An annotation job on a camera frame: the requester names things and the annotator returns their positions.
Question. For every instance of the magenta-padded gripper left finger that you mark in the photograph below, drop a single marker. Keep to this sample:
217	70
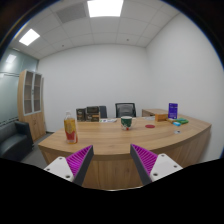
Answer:
60	165

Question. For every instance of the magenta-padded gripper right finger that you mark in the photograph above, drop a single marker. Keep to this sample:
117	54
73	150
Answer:
163	165

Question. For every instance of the amber drink bottle white cap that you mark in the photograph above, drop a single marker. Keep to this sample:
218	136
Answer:
70	130

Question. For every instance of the flat round red coaster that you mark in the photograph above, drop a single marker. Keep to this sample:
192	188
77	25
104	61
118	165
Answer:
150	126

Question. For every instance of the small light blue packet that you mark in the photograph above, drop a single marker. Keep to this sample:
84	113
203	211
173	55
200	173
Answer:
176	123

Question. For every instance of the orange cardboard box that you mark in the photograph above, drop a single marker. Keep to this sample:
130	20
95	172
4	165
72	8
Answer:
161	117

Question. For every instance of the green flat packet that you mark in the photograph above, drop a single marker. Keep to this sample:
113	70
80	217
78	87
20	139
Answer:
182	121

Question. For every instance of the wooden glass-door cabinet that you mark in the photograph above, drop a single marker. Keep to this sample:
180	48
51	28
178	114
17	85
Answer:
33	123

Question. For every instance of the black leather sofa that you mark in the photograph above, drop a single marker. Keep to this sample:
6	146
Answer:
15	141

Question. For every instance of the wooden side desk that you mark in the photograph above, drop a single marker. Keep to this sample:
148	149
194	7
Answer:
151	112

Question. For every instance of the purple upright box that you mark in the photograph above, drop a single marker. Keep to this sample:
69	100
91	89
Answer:
173	110

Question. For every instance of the green christmas mug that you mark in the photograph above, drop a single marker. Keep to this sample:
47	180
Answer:
126	123

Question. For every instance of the black and brown carton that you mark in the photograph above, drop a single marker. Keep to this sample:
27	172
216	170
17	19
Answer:
93	113

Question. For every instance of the white printed pamphlet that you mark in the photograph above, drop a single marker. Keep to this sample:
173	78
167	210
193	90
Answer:
108	120

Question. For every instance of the grey mesh office chair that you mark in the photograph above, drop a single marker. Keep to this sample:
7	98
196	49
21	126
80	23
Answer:
125	110

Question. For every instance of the rectangular ceiling light panel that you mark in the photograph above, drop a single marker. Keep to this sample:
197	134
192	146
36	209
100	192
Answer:
105	7
29	37

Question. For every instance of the ceiling air vent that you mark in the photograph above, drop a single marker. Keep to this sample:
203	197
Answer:
71	12

